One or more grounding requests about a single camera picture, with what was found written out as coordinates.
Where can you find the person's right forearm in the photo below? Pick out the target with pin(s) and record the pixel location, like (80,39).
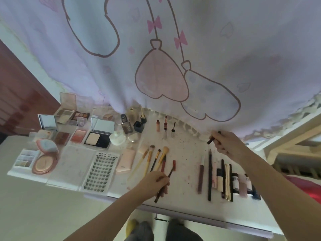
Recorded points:
(283,195)

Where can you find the brown wooden door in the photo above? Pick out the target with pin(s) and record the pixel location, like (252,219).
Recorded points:
(22,97)

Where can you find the pink blush pan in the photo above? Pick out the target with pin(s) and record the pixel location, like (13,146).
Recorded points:
(78,136)

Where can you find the peach lip gloss tube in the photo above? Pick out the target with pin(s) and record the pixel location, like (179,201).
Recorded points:
(158,125)

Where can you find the dark square foundation bottle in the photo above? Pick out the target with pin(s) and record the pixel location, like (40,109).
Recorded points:
(126,126)

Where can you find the clear dome bottle cap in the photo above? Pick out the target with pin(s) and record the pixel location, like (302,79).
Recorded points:
(133,138)

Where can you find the person's left yellow shoe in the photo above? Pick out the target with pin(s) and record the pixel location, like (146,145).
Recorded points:
(131,227)

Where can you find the glass foundation bottle black cap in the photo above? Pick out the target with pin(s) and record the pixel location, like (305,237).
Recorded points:
(131,114)

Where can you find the person's right hand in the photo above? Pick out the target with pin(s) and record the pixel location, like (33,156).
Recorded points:
(230,145)

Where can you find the light wooden bed frame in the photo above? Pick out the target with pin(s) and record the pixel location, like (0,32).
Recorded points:
(293,145)

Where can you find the black wand white cap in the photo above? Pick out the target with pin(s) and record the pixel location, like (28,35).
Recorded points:
(173,130)

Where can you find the black compact with mirror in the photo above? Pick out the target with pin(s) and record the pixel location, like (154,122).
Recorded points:
(95,139)

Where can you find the black gold foundation pump cap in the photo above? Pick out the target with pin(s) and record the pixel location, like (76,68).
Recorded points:
(143,119)

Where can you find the false eyelash tray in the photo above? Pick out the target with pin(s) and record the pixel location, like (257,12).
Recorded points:
(99,173)

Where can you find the beige palette with lid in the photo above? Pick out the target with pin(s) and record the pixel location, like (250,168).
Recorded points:
(64,114)

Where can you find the short black pen cap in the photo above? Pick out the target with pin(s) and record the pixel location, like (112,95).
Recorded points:
(210,141)

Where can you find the short red pencil cap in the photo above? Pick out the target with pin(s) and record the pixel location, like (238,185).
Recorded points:
(173,165)

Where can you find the clear eyelash tray lid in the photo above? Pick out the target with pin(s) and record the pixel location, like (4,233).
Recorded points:
(70,168)

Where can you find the person's left forearm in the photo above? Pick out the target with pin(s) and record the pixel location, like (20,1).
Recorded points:
(107,218)

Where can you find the person's grey trousers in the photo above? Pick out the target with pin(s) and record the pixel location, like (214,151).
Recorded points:
(180,232)

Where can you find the peach squeeze tube cap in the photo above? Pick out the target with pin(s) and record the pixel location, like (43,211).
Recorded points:
(143,149)

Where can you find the white table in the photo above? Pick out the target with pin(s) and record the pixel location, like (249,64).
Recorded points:
(185,153)

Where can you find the lilac heart print cloth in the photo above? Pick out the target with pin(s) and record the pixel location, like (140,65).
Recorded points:
(200,60)

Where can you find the thin gold makeup brush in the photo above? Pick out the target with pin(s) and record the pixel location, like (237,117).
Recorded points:
(139,164)

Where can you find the pastel eyeshadow palette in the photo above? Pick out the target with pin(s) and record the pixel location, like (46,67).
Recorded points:
(26,158)

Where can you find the reddish lip gloss wand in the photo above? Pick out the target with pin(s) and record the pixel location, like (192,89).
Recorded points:
(165,122)

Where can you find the white round bottle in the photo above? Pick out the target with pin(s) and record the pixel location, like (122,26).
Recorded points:
(118,138)

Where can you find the round pink powder compact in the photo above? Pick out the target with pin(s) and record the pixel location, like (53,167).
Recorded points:
(44,164)

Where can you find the mirrored blush palette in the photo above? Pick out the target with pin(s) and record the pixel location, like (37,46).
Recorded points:
(47,121)

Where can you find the small four-pan red palette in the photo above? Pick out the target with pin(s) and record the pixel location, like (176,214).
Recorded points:
(62,138)

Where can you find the person's left hand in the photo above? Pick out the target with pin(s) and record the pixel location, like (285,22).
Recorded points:
(153,184)

